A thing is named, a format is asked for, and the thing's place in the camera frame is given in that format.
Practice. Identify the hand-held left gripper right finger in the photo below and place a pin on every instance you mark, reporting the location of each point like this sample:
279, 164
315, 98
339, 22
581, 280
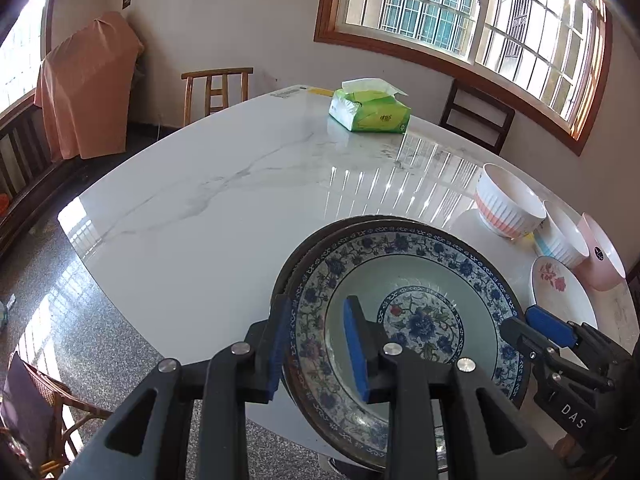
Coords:
356, 350

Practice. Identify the dark wooden bench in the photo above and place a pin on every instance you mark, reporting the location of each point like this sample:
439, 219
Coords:
20, 160

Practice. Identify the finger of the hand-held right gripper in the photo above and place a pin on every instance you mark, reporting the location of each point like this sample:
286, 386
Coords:
517, 335
547, 322

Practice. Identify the white ribbed bowl blue base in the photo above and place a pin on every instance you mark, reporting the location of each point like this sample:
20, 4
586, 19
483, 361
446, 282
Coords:
560, 250

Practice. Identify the small side window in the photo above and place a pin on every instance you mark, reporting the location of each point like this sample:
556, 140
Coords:
20, 50

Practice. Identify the orange cloth cover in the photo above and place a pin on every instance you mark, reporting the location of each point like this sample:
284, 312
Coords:
85, 85

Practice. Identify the white plate with pink roses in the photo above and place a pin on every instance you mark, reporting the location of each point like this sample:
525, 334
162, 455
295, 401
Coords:
560, 290

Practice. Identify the purple seat cushion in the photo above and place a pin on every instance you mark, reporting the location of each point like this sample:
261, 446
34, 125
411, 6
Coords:
25, 405

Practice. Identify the green tissue pack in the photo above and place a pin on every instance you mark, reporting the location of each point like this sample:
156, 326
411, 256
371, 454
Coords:
370, 115

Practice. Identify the light wooden chair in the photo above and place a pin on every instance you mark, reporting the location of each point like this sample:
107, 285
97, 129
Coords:
217, 74

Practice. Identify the white ribbed bowl pink base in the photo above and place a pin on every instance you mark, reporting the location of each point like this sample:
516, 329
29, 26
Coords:
505, 220

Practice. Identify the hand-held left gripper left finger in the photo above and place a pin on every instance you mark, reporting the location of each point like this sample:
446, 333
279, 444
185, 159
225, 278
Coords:
277, 350

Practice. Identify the dark wooden chair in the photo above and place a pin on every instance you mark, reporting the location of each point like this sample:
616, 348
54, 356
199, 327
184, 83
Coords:
480, 110

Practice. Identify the blue floral plate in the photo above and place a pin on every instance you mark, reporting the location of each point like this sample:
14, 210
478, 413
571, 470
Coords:
425, 280

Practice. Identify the rattan chair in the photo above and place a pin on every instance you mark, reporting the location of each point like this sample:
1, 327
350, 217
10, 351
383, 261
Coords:
60, 395

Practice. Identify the large brown-framed window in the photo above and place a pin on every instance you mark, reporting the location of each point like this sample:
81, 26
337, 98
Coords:
425, 10

